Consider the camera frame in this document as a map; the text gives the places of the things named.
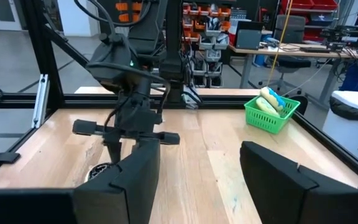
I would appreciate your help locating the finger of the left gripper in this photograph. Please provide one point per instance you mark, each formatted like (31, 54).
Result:
(113, 151)

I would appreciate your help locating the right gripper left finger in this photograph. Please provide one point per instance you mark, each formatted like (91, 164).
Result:
(126, 186)

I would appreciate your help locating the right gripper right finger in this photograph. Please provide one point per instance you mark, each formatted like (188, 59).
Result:
(278, 186)

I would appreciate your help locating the chocolate iced toy donut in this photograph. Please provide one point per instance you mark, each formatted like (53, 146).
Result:
(98, 171)

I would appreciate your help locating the bright blue iced toy donut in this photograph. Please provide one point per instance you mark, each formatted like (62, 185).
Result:
(273, 96)

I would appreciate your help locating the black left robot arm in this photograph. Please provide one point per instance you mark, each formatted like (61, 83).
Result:
(110, 62)

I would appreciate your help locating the grey office chair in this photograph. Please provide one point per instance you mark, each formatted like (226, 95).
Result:
(291, 62)

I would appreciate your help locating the wooden office desk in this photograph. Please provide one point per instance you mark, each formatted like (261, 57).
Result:
(291, 51)

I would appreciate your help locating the green plastic basket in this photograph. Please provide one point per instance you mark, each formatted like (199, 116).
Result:
(269, 123)

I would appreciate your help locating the white trash bin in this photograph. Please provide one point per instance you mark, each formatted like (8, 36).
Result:
(350, 124)

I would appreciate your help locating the shelf with orange bins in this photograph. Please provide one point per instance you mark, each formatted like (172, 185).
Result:
(207, 37)

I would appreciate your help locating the grey box on desk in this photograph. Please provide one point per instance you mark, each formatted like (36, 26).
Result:
(249, 39)

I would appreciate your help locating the red storage bins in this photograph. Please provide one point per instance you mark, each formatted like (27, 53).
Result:
(309, 3)

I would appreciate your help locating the black aluminium rig frame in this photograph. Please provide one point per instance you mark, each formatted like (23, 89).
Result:
(73, 101)

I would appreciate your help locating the silver frame bracket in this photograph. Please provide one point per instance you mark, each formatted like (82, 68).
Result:
(40, 99)

